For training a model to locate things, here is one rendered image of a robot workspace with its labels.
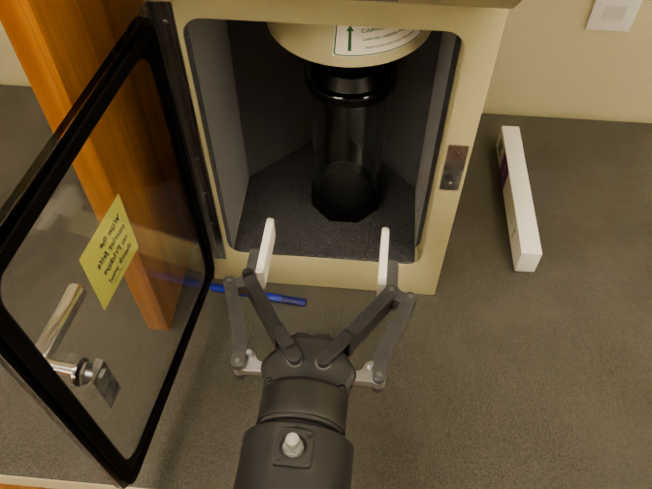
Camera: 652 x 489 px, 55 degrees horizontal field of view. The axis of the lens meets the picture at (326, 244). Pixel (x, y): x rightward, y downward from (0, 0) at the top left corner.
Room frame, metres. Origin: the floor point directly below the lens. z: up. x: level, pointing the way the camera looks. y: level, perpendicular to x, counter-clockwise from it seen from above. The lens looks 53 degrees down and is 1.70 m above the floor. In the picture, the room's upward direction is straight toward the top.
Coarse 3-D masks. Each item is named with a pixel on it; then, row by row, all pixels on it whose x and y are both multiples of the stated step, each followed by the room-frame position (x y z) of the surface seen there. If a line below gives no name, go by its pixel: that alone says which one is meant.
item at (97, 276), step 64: (64, 128) 0.34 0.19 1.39; (128, 128) 0.40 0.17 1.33; (64, 192) 0.31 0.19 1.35; (128, 192) 0.37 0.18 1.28; (64, 256) 0.28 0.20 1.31; (128, 256) 0.34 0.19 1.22; (192, 256) 0.44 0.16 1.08; (64, 320) 0.25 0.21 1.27; (128, 320) 0.31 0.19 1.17; (128, 384) 0.27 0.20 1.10; (128, 448) 0.23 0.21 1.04
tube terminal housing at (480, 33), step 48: (144, 0) 0.51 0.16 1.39; (192, 0) 0.50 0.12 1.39; (240, 0) 0.50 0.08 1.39; (288, 0) 0.50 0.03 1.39; (336, 0) 0.49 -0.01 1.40; (480, 48) 0.48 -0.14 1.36; (192, 96) 0.51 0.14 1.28; (480, 96) 0.48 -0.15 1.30; (432, 192) 0.51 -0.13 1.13; (432, 240) 0.48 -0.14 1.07; (432, 288) 0.48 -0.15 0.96
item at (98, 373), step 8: (96, 360) 0.24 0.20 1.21; (88, 368) 0.24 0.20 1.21; (96, 368) 0.23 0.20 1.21; (104, 368) 0.24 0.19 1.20; (80, 376) 0.23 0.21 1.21; (88, 376) 0.23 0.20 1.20; (96, 376) 0.23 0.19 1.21; (104, 376) 0.23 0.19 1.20; (112, 376) 0.24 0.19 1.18; (80, 384) 0.22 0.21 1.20; (96, 384) 0.22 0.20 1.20; (104, 384) 0.23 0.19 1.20; (112, 384) 0.24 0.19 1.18; (104, 392) 0.22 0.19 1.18; (112, 392) 0.23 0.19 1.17; (112, 400) 0.23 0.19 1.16
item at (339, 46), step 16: (272, 32) 0.56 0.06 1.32; (288, 32) 0.54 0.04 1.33; (304, 32) 0.53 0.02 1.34; (320, 32) 0.52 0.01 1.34; (336, 32) 0.52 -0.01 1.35; (352, 32) 0.51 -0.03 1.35; (368, 32) 0.52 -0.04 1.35; (384, 32) 0.52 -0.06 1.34; (400, 32) 0.53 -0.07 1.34; (416, 32) 0.54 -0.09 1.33; (288, 48) 0.53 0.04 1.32; (304, 48) 0.52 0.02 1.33; (320, 48) 0.51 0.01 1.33; (336, 48) 0.51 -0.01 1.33; (352, 48) 0.51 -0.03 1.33; (368, 48) 0.51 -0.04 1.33; (384, 48) 0.51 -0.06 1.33; (400, 48) 0.52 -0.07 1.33; (416, 48) 0.53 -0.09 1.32; (336, 64) 0.50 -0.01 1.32; (352, 64) 0.50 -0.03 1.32; (368, 64) 0.50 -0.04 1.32
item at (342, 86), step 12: (312, 72) 0.59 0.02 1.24; (324, 72) 0.58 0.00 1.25; (336, 72) 0.57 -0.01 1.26; (348, 72) 0.57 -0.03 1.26; (360, 72) 0.57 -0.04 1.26; (372, 72) 0.57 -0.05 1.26; (384, 72) 0.58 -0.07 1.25; (324, 84) 0.57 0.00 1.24; (336, 84) 0.56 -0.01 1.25; (348, 84) 0.56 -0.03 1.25; (360, 84) 0.56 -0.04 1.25; (372, 84) 0.56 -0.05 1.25
